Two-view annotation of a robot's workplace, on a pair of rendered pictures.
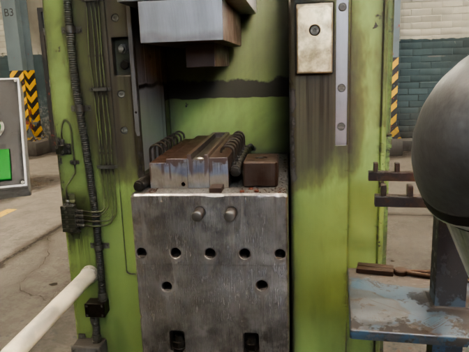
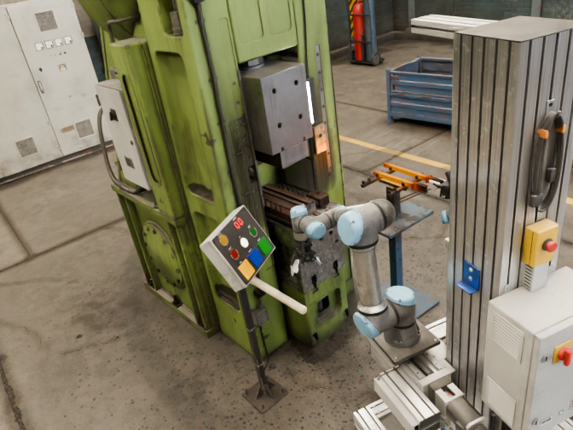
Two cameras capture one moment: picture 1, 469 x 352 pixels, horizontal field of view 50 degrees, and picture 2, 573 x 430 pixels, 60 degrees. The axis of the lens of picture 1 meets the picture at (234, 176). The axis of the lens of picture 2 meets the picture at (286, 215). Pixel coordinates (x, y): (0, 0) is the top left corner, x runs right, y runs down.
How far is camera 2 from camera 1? 2.28 m
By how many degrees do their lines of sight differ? 45
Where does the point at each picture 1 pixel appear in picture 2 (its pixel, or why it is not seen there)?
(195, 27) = (299, 154)
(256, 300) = (335, 247)
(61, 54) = (228, 184)
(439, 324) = (403, 223)
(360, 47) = (331, 136)
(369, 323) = (390, 232)
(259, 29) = not seen: hidden behind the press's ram
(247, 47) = not seen: hidden behind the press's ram
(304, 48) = (318, 143)
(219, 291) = (325, 252)
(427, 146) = not seen: hidden behind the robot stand
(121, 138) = (257, 211)
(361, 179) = (337, 185)
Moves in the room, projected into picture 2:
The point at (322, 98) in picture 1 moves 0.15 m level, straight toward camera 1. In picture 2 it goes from (323, 159) to (340, 165)
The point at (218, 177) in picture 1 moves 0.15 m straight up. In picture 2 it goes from (312, 208) to (309, 186)
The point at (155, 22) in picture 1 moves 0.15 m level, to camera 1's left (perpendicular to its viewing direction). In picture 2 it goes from (286, 158) to (268, 169)
